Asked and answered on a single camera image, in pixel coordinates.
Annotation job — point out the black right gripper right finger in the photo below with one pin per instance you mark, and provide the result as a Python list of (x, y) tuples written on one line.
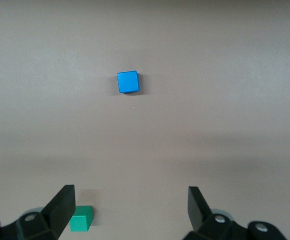
[(197, 212)]

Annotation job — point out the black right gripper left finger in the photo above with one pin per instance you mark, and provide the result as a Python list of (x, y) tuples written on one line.
[(57, 212)]

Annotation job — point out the blue cube block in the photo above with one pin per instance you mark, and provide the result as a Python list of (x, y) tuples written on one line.
[(128, 82)]

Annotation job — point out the green cube block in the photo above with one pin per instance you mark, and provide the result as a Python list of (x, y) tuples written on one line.
[(81, 221)]

